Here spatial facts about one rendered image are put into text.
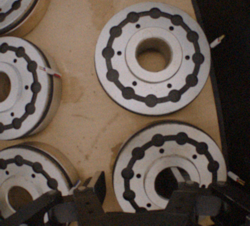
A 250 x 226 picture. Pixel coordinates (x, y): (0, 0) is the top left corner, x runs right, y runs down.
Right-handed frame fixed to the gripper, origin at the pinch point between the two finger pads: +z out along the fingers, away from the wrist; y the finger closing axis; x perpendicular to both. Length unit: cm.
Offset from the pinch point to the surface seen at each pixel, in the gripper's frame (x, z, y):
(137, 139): 3.6, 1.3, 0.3
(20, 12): 16.3, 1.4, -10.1
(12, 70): 10.4, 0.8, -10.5
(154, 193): -1.0, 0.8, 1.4
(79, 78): 9.6, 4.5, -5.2
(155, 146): 2.9, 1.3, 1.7
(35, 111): 6.5, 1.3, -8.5
